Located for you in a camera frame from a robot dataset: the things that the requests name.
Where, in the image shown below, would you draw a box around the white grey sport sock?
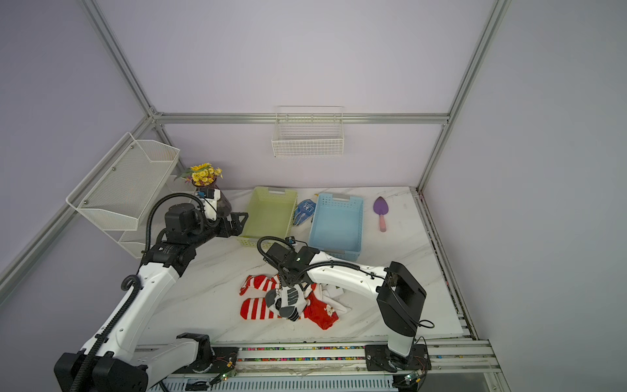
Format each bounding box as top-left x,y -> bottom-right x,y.
265,284 -> 315,322

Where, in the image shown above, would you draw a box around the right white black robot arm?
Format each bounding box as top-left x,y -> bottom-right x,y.
256,236 -> 434,359

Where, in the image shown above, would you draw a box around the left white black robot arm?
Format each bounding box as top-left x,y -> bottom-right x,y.
54,194 -> 249,391

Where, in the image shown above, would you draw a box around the green plastic basket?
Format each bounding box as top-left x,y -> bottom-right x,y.
238,186 -> 298,248

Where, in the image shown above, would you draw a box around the blue plastic basket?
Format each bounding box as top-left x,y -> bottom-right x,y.
308,193 -> 363,261

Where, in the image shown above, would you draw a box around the dark glass vase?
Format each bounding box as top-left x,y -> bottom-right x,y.
214,189 -> 233,217

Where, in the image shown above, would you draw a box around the white sock black stripes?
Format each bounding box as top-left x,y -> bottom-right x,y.
321,284 -> 345,299

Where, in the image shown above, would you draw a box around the yellow flower bouquet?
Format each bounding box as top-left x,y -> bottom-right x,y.
178,163 -> 223,188

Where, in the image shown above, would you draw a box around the blue dotted work glove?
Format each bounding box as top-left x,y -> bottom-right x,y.
292,199 -> 316,226

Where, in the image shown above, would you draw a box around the red white striped santa sock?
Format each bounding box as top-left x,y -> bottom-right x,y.
240,298 -> 279,320

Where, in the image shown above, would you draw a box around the white two-tier mesh shelf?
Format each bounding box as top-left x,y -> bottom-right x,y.
66,133 -> 191,259

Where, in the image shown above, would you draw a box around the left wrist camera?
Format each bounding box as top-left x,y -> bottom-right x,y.
197,187 -> 221,221

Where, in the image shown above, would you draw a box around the purple trowel pink handle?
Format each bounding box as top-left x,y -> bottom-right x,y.
373,196 -> 389,233

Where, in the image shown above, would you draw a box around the white wire wall basket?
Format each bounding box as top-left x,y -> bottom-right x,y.
271,106 -> 345,158

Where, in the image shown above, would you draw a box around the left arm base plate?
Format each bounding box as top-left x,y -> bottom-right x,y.
174,346 -> 240,374

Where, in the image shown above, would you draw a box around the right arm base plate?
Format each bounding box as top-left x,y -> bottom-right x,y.
364,344 -> 432,372

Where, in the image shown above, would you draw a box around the aluminium rail bench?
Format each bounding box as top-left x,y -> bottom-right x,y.
130,340 -> 509,391

